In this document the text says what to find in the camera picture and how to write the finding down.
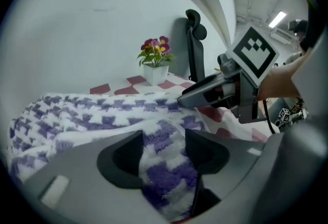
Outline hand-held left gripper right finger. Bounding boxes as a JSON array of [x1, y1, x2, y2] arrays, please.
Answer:
[[184, 129, 279, 219]]

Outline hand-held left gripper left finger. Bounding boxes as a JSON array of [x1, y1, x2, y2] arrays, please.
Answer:
[[23, 130, 166, 224]]

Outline purple white houndstooth towel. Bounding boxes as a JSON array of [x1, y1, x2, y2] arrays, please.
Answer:
[[7, 91, 211, 222]]

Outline long ceiling light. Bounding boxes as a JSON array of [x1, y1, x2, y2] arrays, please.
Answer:
[[268, 11, 287, 28]]

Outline black office chair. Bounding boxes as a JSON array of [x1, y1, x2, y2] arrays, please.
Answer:
[[174, 9, 208, 83]]

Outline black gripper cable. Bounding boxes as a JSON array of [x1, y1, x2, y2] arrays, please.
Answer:
[[261, 99, 277, 135]]

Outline red white checkered tablecloth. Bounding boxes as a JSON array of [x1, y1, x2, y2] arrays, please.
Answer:
[[89, 72, 280, 143]]

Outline person's right forearm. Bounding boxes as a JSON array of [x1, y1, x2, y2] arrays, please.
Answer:
[[258, 48, 310, 102]]

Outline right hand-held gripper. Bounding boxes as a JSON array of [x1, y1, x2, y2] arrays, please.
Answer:
[[177, 25, 280, 125]]

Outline potted flowers in white pot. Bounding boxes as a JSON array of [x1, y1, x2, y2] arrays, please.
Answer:
[[137, 35, 176, 87]]

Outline black head-mounted camera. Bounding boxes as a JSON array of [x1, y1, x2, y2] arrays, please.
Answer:
[[288, 19, 309, 33]]

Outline unused hand-held gripper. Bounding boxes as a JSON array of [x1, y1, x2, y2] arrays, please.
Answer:
[[274, 107, 293, 128]]

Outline white air conditioner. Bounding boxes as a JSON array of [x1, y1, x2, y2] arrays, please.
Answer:
[[270, 28, 293, 45]]

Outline person's grey shirt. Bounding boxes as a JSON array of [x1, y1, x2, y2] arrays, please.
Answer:
[[283, 51, 305, 66]]

